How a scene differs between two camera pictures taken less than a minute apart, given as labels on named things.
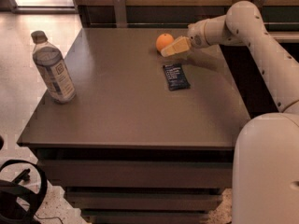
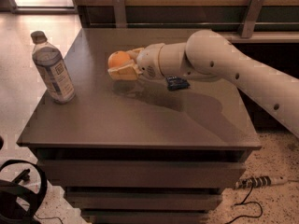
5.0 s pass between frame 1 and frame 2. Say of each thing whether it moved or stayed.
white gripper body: moved
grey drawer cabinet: stayed
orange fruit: moved
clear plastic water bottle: stayed
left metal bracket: stayed
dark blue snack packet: stayed
